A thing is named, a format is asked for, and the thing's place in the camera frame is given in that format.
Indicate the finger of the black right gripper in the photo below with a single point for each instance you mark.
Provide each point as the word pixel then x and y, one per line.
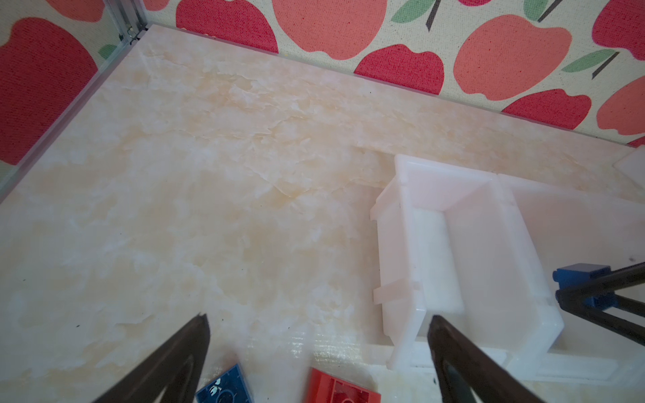
pixel 622 327
pixel 618 279

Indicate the blue lego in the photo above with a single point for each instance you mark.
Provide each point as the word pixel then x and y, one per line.
pixel 578 274
pixel 229 387

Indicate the left white plastic bin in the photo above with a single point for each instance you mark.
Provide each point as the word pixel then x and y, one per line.
pixel 452 242

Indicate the middle white plastic bin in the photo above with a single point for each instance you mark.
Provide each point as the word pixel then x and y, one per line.
pixel 591 250

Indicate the right white plastic bin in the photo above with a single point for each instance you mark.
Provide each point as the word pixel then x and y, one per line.
pixel 633 166

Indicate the red lego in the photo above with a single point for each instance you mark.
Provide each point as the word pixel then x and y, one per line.
pixel 324 388

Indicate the white plastic bin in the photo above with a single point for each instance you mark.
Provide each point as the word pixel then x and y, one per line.
pixel 633 166
pixel 452 242
pixel 591 250

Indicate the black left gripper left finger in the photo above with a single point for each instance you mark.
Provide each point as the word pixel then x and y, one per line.
pixel 171 373

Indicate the left aluminium corner post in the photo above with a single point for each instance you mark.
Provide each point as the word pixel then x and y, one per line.
pixel 129 17

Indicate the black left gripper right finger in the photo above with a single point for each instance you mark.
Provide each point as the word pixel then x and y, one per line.
pixel 465 373

